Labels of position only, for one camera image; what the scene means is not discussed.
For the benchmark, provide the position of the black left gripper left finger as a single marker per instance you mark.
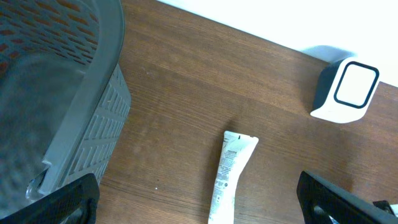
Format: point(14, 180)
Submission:
point(74, 203)

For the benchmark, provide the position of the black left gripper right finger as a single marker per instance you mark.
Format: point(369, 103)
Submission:
point(323, 202)

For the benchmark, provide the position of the white cream tube gold cap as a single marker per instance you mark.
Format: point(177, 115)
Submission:
point(236, 151)

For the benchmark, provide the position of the white barcode scanner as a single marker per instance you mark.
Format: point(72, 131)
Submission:
point(344, 91)

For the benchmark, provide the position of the grey plastic basket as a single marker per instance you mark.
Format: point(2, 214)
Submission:
point(64, 100)

